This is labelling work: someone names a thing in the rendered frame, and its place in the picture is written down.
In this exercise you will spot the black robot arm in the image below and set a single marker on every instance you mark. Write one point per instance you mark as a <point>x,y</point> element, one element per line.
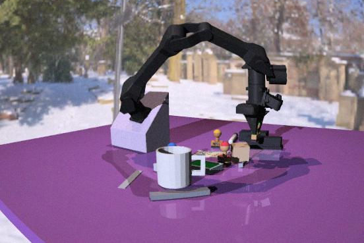
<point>175,40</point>

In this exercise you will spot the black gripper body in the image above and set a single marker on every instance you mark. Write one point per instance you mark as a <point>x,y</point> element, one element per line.
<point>253,105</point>

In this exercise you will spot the white mug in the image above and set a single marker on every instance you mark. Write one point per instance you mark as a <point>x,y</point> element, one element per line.
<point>174,166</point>

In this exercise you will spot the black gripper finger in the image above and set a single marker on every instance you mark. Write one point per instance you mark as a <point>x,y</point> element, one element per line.
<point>252,121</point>
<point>261,118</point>

